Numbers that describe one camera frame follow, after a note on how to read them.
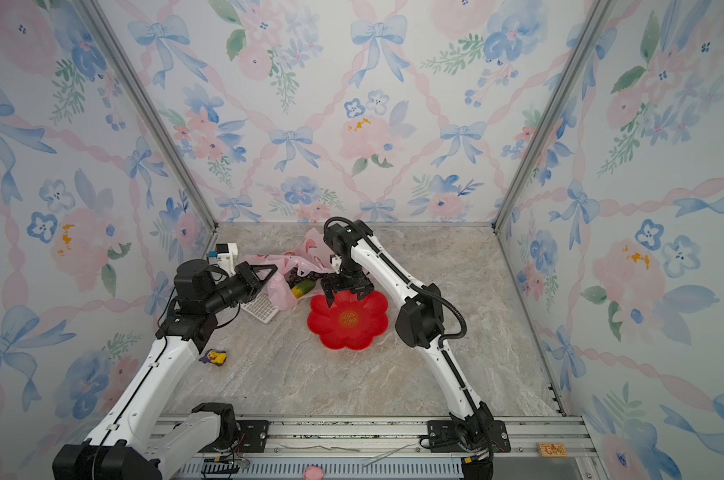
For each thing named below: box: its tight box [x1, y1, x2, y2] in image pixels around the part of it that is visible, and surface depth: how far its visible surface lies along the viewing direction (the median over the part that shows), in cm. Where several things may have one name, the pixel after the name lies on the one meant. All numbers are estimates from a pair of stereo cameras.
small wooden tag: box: [537, 443, 568, 458], surface depth 73 cm
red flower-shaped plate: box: [307, 290, 389, 351], surface depth 94 cm
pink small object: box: [303, 465, 324, 480], surface depth 70 cm
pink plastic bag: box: [243, 228, 336, 310], surface depth 81 cm
